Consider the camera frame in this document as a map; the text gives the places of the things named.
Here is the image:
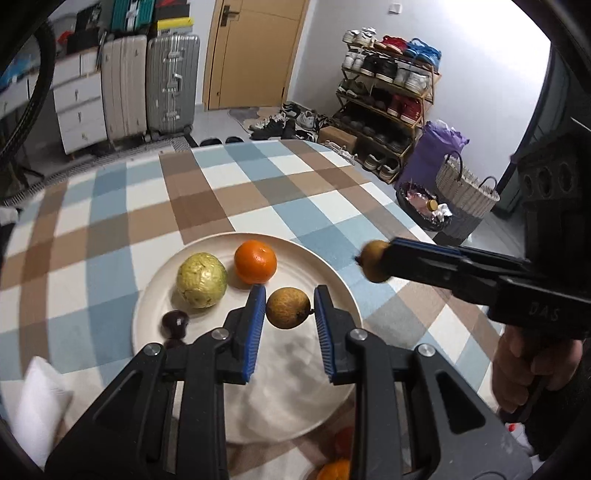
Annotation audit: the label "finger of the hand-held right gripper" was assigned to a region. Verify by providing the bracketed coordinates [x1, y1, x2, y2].
[392, 237, 533, 269]
[383, 247, 500, 304]

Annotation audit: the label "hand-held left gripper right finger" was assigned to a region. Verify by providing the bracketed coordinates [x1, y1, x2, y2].
[314, 285, 534, 480]

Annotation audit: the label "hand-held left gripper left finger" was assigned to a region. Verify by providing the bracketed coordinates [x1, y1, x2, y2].
[44, 284, 267, 480]

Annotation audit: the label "brown longan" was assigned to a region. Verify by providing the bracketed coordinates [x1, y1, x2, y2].
[266, 287, 309, 330]
[356, 240, 393, 283]

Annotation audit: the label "orange mandarin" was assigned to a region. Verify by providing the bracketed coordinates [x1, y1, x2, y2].
[234, 240, 278, 284]
[315, 458, 352, 480]

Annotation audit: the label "cream round plate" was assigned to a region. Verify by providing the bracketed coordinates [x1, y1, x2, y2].
[131, 233, 364, 445]

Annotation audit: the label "yellow-green guava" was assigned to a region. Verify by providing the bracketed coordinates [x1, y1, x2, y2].
[176, 252, 229, 309]

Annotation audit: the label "dark purple plum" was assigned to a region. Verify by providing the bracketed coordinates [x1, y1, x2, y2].
[160, 311, 190, 348]

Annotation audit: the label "person's right forearm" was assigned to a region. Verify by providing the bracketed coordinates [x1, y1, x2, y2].
[526, 339, 591, 462]

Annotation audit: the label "person's right hand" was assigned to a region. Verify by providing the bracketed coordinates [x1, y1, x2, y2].
[492, 325, 580, 414]

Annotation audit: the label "white trash bin black bag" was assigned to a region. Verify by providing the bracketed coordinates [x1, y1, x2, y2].
[396, 181, 455, 232]

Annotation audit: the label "woven grey basket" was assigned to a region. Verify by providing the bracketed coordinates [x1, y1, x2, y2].
[434, 151, 502, 247]

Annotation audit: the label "purple bag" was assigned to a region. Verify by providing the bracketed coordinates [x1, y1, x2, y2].
[399, 120, 471, 195]

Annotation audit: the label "brown cardboard box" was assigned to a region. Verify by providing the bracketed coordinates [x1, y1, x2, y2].
[318, 126, 358, 149]

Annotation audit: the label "wooden shoe rack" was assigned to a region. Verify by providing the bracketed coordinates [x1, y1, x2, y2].
[335, 39, 441, 185]

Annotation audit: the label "checkered tablecloth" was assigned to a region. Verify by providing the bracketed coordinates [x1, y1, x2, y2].
[0, 138, 509, 480]

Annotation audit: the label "rows of assorted shoes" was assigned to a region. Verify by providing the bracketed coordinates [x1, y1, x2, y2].
[339, 28, 441, 183]

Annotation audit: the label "scattered sneakers pile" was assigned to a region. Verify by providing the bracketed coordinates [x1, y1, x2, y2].
[249, 102, 358, 162]

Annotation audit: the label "grey door mat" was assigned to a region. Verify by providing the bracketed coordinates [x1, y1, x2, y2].
[228, 105, 282, 134]

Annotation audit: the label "white cloth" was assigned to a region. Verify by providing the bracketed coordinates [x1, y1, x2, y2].
[9, 356, 75, 469]

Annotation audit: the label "silver suitcase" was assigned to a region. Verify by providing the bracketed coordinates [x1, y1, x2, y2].
[146, 33, 201, 138]

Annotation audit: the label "wooden door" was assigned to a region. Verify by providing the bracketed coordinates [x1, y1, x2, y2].
[203, 0, 311, 112]

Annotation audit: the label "beige suitcase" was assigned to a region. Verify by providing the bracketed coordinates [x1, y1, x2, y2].
[100, 34, 151, 143]

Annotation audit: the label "white desk with drawers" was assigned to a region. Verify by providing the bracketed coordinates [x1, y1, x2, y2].
[0, 46, 109, 155]

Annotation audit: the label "yellow and black shoebox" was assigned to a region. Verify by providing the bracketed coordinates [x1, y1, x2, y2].
[154, 17, 192, 38]

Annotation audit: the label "black curved tube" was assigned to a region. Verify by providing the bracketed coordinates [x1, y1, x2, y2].
[0, 11, 58, 206]

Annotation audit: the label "teal suitcase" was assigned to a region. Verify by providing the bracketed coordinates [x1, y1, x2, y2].
[111, 0, 155, 20]

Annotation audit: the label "wide black box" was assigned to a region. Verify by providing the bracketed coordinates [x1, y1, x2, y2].
[74, 4, 109, 42]

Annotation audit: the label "blue plastic bag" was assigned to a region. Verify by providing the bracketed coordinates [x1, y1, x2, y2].
[0, 53, 35, 88]

